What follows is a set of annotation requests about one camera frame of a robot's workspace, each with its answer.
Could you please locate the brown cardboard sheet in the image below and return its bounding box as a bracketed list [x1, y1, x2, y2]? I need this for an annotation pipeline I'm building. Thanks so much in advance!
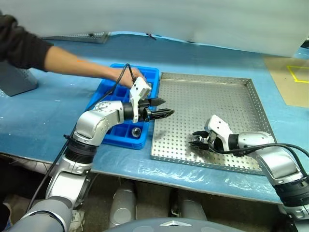
[263, 56, 309, 109]

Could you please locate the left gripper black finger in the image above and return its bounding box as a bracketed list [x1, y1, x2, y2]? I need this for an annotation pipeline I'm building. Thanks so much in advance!
[148, 108, 175, 121]
[147, 97, 167, 106]

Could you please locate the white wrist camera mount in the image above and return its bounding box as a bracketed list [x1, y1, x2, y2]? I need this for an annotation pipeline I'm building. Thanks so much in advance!
[204, 115, 234, 150]
[129, 76, 153, 123]

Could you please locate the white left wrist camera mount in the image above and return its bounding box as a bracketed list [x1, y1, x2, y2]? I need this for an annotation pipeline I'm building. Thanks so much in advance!
[129, 76, 153, 123]

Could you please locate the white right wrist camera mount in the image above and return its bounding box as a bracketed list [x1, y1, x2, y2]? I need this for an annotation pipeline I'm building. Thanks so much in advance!
[204, 115, 234, 150]

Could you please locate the blue compartment tray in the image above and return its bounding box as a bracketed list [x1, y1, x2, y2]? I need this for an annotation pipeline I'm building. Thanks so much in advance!
[87, 63, 161, 151]

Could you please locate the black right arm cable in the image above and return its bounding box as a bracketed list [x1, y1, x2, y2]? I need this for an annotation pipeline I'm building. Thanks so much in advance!
[213, 143, 309, 178]

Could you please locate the grey metal box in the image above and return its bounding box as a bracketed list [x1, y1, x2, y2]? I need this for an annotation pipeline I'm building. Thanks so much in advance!
[0, 60, 39, 98]

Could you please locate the grey robot torso shell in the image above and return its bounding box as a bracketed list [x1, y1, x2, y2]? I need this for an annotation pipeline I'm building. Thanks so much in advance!
[103, 217, 211, 232]

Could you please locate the grey rounded robot leg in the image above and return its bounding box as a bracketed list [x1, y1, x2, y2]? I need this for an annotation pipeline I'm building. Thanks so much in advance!
[112, 180, 137, 228]
[180, 197, 209, 221]

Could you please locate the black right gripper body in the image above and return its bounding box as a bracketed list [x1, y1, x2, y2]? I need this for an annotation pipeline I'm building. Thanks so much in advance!
[206, 130, 230, 153]

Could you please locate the small perforated steel tray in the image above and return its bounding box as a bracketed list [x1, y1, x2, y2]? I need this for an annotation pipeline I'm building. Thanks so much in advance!
[42, 31, 112, 45]

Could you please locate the person's bare hand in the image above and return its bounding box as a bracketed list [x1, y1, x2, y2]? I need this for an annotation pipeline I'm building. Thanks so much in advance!
[112, 67, 147, 89]

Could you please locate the person's black sleeve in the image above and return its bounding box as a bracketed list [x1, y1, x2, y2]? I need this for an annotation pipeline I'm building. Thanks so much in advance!
[0, 9, 54, 73]

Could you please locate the blue table mat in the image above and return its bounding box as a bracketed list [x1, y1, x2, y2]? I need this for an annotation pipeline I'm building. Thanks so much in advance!
[0, 30, 309, 206]

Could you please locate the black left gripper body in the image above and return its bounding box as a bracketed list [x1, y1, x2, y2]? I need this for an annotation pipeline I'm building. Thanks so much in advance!
[138, 99, 153, 122]

